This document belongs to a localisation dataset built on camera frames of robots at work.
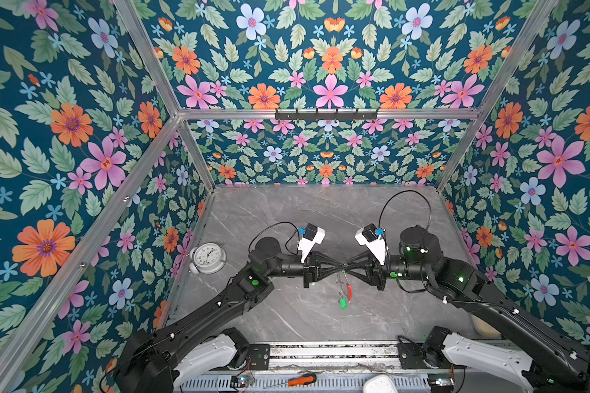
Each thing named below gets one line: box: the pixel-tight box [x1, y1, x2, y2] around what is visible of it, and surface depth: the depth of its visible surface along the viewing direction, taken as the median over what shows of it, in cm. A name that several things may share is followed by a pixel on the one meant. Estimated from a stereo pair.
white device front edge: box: [363, 374, 399, 393], surface depth 68 cm
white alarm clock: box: [188, 242, 227, 276], surface depth 93 cm
